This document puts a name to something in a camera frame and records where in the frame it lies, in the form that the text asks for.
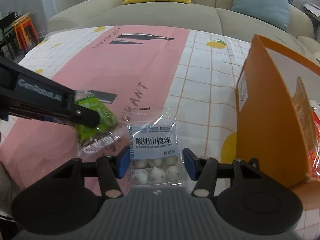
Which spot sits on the white ball candy packet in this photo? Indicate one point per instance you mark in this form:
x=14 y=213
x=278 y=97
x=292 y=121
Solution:
x=155 y=145

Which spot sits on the pink checked lemon tablecloth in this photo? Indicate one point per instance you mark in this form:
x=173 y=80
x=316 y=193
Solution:
x=112 y=75

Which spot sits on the orange cardboard box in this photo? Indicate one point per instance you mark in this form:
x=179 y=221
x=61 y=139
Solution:
x=262 y=120

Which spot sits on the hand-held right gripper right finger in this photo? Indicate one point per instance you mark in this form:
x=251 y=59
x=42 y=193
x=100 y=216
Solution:
x=190 y=167

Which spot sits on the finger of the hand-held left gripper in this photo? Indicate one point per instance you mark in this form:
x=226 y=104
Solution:
x=86 y=117

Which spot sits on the green snack packet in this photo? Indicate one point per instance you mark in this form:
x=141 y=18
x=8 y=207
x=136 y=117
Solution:
x=100 y=120

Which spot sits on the red spicy snack packet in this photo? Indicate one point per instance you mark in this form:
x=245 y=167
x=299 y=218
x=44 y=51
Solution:
x=315 y=135

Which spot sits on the beige sofa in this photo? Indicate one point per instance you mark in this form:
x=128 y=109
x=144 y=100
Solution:
x=175 y=15

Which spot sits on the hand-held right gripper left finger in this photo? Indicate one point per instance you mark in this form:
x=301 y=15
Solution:
x=123 y=164

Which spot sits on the light blue pillow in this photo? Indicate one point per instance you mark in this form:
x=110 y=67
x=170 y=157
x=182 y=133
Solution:
x=262 y=2

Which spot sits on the stack of coloured stools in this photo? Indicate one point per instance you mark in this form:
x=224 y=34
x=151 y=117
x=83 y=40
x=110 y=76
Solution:
x=25 y=32

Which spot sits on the black chair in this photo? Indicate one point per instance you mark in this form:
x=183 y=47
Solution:
x=7 y=35

